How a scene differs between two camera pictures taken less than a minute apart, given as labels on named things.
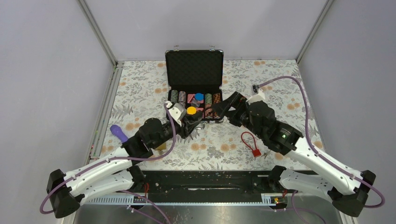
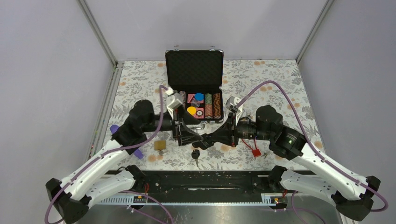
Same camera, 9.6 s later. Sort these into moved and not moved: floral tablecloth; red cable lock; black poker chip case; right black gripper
Moved: right black gripper
Not moved: red cable lock; floral tablecloth; black poker chip case
